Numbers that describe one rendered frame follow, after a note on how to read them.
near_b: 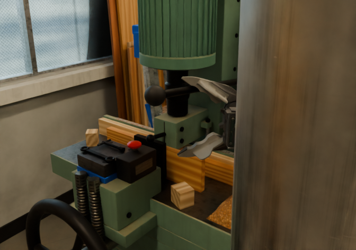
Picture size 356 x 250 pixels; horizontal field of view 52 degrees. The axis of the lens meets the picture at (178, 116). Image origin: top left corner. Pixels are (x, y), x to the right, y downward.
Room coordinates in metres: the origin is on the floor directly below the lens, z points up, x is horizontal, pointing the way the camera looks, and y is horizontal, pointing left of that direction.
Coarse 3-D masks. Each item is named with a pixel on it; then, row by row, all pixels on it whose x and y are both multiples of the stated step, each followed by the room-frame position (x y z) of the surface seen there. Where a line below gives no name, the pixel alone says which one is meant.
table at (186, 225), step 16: (80, 144) 0.96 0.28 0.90; (64, 160) 0.86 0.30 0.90; (64, 176) 0.87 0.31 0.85; (160, 192) 0.70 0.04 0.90; (208, 192) 0.70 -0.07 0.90; (224, 192) 0.70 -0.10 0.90; (160, 208) 0.66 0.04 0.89; (176, 208) 0.64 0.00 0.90; (192, 208) 0.64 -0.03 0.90; (208, 208) 0.64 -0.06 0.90; (144, 224) 0.63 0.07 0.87; (160, 224) 0.66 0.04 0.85; (176, 224) 0.63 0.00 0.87; (192, 224) 0.61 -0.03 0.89; (208, 224) 0.59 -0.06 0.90; (128, 240) 0.60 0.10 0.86; (192, 240) 0.61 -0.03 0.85; (208, 240) 0.58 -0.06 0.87; (224, 240) 0.56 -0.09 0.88
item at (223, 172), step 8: (112, 128) 0.99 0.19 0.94; (112, 136) 0.98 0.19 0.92; (120, 136) 0.95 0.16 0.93; (128, 136) 0.93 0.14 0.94; (208, 160) 0.78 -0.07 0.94; (216, 160) 0.78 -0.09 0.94; (208, 168) 0.77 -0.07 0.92; (216, 168) 0.76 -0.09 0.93; (224, 168) 0.74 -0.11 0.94; (232, 168) 0.74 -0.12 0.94; (208, 176) 0.77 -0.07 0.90; (216, 176) 0.76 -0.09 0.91; (224, 176) 0.74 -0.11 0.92; (232, 176) 0.73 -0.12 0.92; (232, 184) 0.73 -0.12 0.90
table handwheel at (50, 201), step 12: (36, 204) 0.61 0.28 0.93; (48, 204) 0.58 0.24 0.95; (60, 204) 0.57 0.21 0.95; (36, 216) 0.62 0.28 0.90; (60, 216) 0.56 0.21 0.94; (72, 216) 0.55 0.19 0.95; (36, 228) 0.64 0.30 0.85; (84, 228) 0.53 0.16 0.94; (36, 240) 0.64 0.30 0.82; (84, 240) 0.52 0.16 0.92; (96, 240) 0.51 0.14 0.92; (108, 240) 0.64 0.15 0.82
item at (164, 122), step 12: (192, 108) 0.89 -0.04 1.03; (204, 108) 0.89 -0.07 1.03; (156, 120) 0.82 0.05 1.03; (168, 120) 0.80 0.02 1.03; (180, 120) 0.80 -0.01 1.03; (192, 120) 0.83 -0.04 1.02; (156, 132) 0.82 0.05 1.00; (168, 132) 0.79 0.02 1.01; (180, 132) 0.79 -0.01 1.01; (192, 132) 0.83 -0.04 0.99; (204, 132) 0.87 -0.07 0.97; (168, 144) 0.79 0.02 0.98; (180, 144) 0.79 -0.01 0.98
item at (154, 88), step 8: (232, 80) 0.76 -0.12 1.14; (152, 88) 0.56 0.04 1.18; (160, 88) 0.56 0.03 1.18; (176, 88) 0.61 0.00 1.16; (184, 88) 0.62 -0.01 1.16; (192, 88) 0.64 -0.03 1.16; (144, 96) 0.56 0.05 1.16; (152, 96) 0.55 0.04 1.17; (160, 96) 0.55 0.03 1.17; (168, 96) 0.59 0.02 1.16; (152, 104) 0.55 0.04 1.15; (160, 104) 0.56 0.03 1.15
